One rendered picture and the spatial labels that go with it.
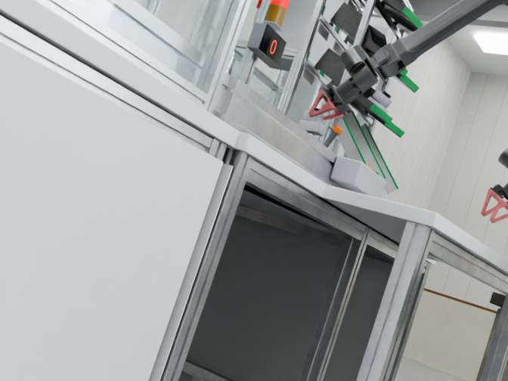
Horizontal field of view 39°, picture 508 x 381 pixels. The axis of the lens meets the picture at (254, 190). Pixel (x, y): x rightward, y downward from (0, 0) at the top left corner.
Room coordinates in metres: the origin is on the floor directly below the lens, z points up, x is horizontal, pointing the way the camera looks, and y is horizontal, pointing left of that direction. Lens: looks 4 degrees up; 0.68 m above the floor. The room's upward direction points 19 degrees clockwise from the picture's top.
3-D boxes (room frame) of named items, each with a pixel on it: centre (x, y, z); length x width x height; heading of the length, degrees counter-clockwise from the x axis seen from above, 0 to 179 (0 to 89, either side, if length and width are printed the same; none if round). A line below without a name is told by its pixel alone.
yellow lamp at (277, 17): (1.89, 0.10, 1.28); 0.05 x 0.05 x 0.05
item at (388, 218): (1.96, -0.34, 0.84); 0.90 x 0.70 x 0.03; 144
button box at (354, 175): (1.82, -0.25, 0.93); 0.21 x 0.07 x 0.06; 151
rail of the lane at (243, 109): (1.69, -0.10, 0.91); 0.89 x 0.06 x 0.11; 151
